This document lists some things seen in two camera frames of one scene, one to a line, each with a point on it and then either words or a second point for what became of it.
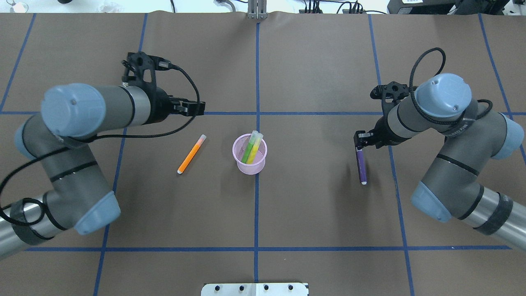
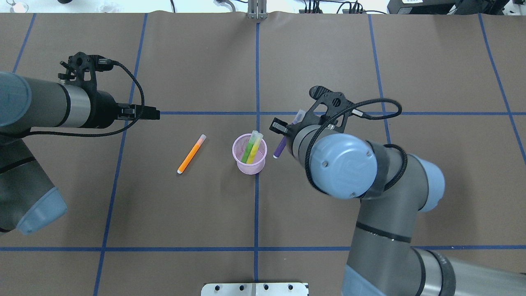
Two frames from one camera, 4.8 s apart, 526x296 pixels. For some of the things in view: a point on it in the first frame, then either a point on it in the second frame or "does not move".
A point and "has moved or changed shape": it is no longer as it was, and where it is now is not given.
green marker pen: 252,137 does not move
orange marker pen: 183,167 does not move
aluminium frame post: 257,10 does not move
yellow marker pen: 259,138 does not move
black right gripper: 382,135 -> 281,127
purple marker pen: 361,166 has moved or changed shape
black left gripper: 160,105 -> 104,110
